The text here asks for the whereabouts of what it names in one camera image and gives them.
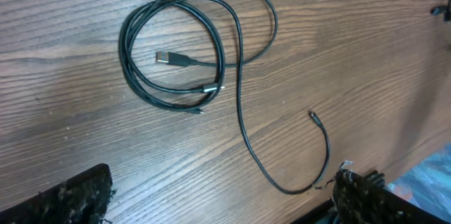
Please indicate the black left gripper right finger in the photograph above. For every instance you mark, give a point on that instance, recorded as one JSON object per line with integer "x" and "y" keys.
{"x": 364, "y": 199}

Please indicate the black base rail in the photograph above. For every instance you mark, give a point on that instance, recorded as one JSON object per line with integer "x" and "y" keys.
{"x": 324, "y": 213}

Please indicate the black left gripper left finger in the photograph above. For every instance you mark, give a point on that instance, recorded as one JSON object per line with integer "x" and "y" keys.
{"x": 81, "y": 199}

